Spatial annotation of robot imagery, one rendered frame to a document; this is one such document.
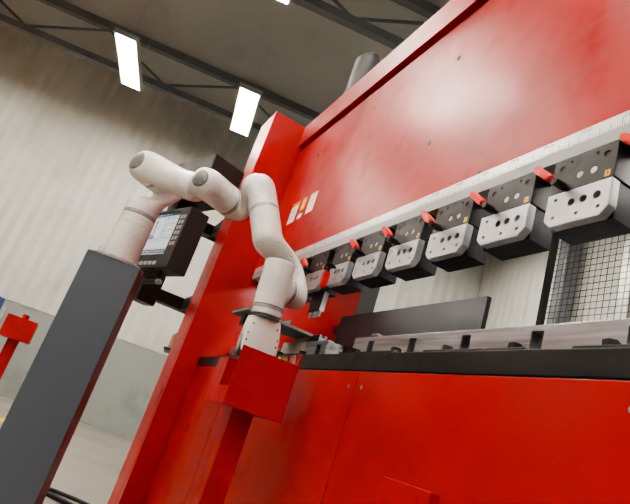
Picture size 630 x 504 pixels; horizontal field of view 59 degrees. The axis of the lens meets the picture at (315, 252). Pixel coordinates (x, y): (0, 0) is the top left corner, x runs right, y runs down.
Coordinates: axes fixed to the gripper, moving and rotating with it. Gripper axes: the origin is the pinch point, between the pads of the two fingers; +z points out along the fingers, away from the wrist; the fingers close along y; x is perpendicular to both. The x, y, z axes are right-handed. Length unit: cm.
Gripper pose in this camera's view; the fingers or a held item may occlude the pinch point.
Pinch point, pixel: (250, 375)
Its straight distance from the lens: 148.2
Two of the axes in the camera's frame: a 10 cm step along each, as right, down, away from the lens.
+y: -8.8, -3.3, -3.3
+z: -2.3, 9.3, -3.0
